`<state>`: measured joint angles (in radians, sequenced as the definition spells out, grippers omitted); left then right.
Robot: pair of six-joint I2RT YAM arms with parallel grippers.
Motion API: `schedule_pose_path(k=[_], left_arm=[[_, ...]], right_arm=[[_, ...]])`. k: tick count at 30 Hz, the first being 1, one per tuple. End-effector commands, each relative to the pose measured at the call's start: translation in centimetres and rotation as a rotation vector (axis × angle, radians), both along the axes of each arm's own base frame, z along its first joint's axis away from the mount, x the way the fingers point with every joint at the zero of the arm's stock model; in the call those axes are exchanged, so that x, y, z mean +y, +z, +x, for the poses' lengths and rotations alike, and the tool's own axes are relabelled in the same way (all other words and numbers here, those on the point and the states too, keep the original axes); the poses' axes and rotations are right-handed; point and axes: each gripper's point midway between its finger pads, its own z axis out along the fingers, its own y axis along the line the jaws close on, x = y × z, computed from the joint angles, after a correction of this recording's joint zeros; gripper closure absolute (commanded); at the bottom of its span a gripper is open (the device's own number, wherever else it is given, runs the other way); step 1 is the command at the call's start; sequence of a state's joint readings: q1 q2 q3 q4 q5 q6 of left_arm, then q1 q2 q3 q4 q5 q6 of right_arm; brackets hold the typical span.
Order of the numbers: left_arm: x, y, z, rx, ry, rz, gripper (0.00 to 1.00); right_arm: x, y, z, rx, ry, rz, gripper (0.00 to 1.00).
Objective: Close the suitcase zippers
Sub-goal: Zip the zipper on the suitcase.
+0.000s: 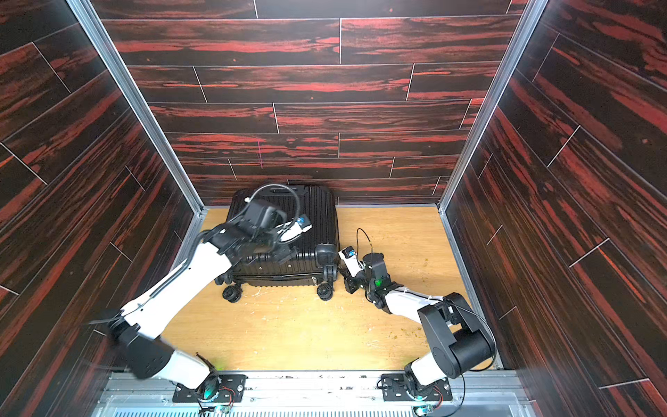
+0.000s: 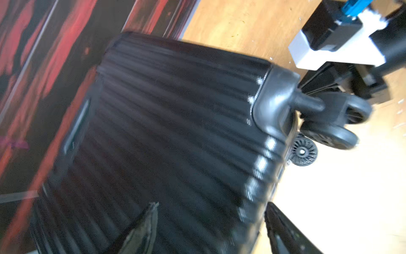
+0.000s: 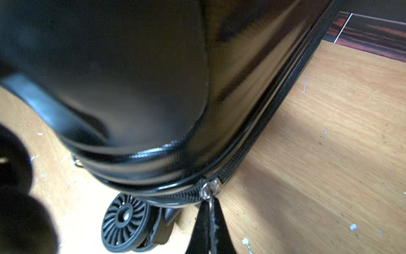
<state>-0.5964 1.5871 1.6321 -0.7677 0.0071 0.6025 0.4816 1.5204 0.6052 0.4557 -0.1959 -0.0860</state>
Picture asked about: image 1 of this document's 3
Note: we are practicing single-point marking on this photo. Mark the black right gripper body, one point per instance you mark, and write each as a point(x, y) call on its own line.
point(357, 280)

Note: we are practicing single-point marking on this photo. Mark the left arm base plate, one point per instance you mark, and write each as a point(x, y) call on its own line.
point(221, 388)

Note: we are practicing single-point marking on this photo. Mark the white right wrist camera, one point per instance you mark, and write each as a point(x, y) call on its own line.
point(350, 259)

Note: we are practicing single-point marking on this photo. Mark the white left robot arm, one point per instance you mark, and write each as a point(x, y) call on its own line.
point(137, 332)

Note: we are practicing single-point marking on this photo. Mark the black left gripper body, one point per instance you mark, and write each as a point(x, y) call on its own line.
point(271, 243)

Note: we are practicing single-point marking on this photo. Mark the black hard-shell suitcase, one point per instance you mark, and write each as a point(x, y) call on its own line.
point(314, 259)

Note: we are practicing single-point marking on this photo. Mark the aluminium front rail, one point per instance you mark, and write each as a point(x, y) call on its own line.
point(319, 393)

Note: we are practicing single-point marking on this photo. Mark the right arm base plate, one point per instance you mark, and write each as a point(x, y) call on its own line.
point(401, 387)

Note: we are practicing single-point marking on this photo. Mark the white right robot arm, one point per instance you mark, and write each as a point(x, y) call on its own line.
point(458, 339)

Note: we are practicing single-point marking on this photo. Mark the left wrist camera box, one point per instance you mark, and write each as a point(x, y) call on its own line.
point(258, 214)

